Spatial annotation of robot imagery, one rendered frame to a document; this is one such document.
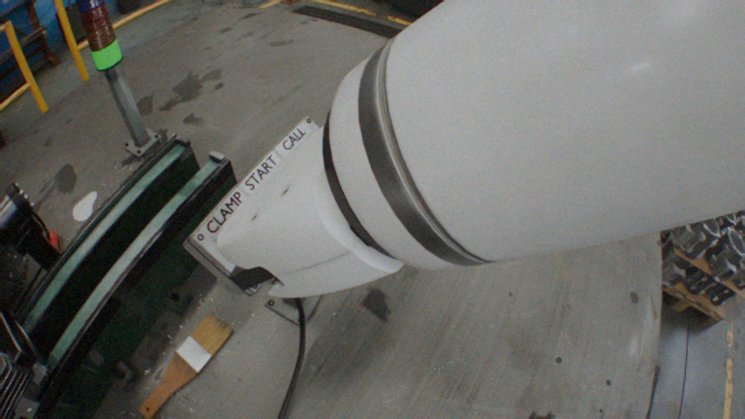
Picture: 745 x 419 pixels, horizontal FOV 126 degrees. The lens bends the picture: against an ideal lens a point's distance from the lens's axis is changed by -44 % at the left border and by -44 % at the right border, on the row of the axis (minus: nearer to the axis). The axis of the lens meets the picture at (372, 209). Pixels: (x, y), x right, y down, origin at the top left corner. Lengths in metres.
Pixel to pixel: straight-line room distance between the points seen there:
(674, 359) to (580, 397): 1.59
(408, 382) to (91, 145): 0.93
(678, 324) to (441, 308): 1.91
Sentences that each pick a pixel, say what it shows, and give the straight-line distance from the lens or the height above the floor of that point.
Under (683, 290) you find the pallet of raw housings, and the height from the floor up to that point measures 0.15.
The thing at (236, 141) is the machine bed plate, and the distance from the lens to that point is 0.79.
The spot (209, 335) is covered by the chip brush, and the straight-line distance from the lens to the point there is 0.55.
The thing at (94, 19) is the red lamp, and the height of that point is 1.14.
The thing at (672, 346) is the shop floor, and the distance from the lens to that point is 2.19.
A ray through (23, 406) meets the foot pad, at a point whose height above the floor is 0.98.
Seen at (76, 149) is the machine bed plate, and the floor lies 0.80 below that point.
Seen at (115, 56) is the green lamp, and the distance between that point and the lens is 0.77.
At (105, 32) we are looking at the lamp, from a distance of 0.75.
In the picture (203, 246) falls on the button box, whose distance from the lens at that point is 0.27.
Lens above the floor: 1.30
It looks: 52 degrees down
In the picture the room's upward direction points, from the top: 8 degrees clockwise
